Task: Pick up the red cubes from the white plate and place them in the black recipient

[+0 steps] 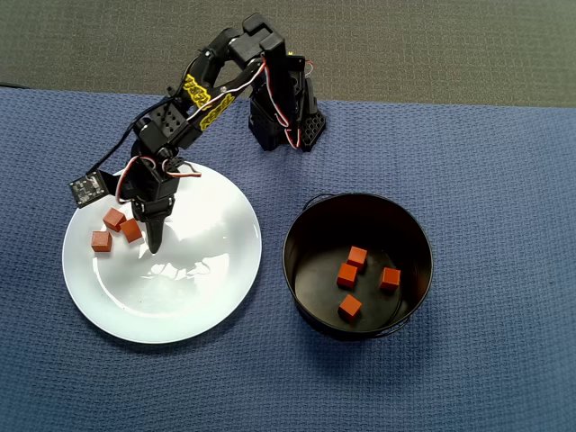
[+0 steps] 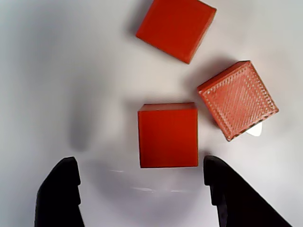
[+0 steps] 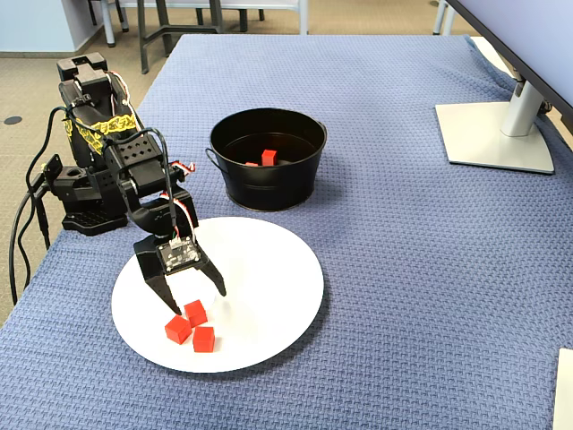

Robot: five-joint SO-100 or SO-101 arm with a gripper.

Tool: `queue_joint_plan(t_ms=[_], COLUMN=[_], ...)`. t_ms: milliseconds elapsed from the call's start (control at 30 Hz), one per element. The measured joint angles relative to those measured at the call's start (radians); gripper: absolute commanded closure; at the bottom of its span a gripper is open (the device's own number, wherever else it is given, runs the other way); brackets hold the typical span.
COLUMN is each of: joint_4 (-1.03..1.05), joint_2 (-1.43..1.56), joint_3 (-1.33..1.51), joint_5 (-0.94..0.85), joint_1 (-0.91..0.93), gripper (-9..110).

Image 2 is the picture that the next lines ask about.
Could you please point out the white round plate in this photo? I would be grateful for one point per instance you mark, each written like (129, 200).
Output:
(59, 71)

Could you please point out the red cube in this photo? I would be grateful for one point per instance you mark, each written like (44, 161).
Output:
(176, 30)
(168, 137)
(237, 101)

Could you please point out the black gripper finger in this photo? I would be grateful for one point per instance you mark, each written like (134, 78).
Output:
(59, 201)
(241, 208)

